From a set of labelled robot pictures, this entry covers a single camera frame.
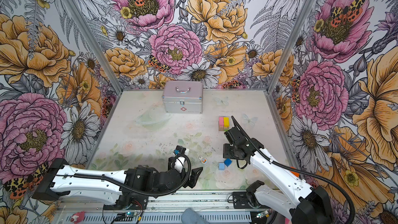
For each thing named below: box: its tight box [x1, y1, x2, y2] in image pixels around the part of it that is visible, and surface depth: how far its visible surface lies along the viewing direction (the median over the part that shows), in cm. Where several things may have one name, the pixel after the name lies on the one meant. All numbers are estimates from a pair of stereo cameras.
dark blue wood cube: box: [223, 158, 233, 167], surface depth 87 cm
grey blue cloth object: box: [181, 207, 207, 224], surface depth 69 cm
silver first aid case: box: [162, 80, 204, 115], surface depth 103 cm
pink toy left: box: [69, 211, 85, 224], surface depth 69 cm
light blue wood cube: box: [218, 162, 225, 171], surface depth 85 cm
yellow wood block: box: [223, 117, 230, 128], surface depth 100 cm
